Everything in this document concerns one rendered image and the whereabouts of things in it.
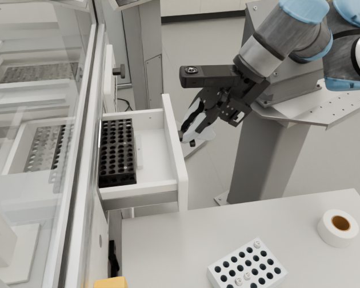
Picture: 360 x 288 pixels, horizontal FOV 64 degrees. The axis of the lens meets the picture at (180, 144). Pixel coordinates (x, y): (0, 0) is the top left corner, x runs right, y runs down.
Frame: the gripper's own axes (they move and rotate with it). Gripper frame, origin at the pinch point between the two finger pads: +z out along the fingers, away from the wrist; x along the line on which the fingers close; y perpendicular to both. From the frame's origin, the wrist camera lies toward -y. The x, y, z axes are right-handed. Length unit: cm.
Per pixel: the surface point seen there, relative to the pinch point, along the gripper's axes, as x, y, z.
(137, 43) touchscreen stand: 93, 6, 21
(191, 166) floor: 72, 67, 65
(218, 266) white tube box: -25.6, 9.0, 8.2
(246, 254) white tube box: -24.3, 13.7, 4.6
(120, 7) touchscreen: 73, -13, 4
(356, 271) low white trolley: -29.3, 33.5, -4.9
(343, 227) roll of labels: -20.8, 34.0, -7.4
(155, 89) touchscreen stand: 97, 29, 40
